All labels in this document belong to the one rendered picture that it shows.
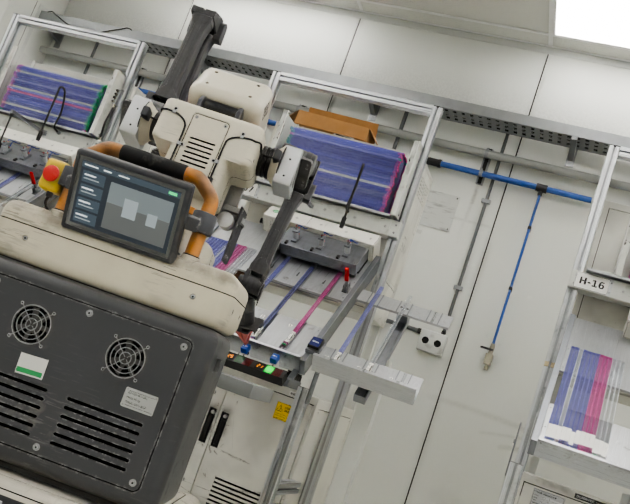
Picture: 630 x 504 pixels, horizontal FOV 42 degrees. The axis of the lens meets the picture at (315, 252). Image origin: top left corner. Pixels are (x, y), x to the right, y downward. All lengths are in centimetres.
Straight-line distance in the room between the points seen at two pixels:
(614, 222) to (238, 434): 166
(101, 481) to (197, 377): 28
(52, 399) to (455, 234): 334
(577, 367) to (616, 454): 38
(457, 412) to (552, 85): 197
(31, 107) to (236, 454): 194
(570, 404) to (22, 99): 279
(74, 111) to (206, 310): 237
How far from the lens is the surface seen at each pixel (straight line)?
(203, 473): 315
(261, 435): 307
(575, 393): 280
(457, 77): 512
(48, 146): 392
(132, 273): 174
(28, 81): 417
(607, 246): 336
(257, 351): 279
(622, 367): 297
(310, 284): 308
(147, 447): 172
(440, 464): 459
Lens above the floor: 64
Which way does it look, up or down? 9 degrees up
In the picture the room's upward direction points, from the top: 20 degrees clockwise
